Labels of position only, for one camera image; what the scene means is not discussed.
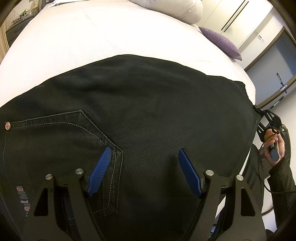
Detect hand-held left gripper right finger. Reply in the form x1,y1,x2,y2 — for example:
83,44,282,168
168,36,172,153
178,148,267,241

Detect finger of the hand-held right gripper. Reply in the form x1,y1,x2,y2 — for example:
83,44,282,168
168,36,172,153
253,105,282,128

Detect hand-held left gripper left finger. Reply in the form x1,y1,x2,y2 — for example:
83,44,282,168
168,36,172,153
22,146,112,241

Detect black pants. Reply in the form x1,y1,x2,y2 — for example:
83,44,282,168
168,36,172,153
0,54,263,241

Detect person's right forearm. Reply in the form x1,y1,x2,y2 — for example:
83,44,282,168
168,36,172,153
268,158,296,232

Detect person's right hand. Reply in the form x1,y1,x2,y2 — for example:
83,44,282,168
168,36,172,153
264,128,286,167

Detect grey door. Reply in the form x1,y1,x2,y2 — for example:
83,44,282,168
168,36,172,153
244,27,296,109

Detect purple cushion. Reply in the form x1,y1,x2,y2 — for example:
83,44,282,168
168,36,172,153
198,26,242,61

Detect white wardrobe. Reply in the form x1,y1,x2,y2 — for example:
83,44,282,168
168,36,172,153
196,0,273,50

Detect bed with grey headboard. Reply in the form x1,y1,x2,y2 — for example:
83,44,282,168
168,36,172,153
0,0,273,216

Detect white pillow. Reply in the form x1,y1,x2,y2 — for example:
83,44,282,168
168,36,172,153
129,0,204,25

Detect beige curtain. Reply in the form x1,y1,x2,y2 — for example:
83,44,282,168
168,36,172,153
0,23,10,63

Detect dark grey nightstand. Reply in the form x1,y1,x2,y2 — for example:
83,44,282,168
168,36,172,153
5,14,35,48

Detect white wire basket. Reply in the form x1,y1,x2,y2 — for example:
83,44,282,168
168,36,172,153
10,9,31,25

